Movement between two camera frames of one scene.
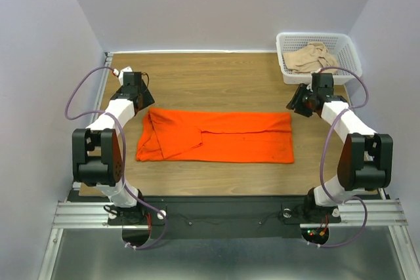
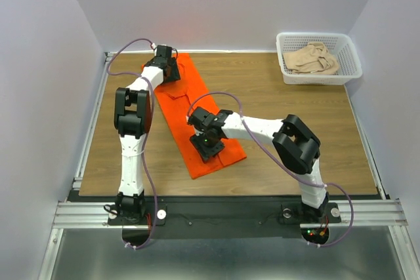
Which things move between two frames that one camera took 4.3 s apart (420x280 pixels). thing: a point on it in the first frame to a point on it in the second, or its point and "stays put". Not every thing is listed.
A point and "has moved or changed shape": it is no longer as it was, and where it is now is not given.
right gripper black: (294, 100) to (204, 151)
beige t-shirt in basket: (311, 58) stays put
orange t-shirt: (216, 136) has moved or changed shape
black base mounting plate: (224, 216) stays put
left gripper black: (148, 99) to (174, 75)
